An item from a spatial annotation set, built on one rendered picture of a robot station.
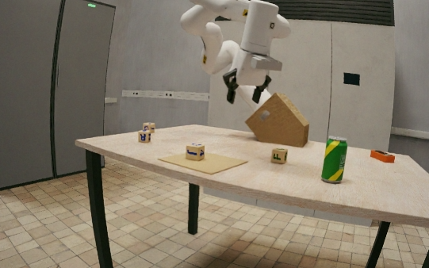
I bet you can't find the green and yellow striped drink can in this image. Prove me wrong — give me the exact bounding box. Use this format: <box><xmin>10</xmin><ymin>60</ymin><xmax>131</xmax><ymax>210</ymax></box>
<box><xmin>321</xmin><ymin>136</ymin><xmax>347</xmax><ymax>183</ymax></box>

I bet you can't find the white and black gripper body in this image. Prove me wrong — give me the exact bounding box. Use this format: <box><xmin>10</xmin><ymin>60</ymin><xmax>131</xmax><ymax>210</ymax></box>
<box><xmin>230</xmin><ymin>48</ymin><xmax>267</xmax><ymax>86</ymax></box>

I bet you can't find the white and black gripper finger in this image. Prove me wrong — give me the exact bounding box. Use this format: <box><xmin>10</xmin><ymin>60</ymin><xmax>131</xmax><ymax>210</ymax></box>
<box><xmin>222</xmin><ymin>69</ymin><xmax>239</xmax><ymax>104</ymax></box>
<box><xmin>252</xmin><ymin>75</ymin><xmax>272</xmax><ymax>104</ymax></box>

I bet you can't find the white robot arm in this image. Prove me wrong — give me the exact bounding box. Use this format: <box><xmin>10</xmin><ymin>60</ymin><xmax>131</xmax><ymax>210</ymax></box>
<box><xmin>180</xmin><ymin>0</ymin><xmax>291</xmax><ymax>114</ymax></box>

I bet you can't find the tan flat mat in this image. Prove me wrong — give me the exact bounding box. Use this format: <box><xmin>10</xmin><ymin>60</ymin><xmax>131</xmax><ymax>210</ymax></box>
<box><xmin>158</xmin><ymin>152</ymin><xmax>248</xmax><ymax>175</ymax></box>

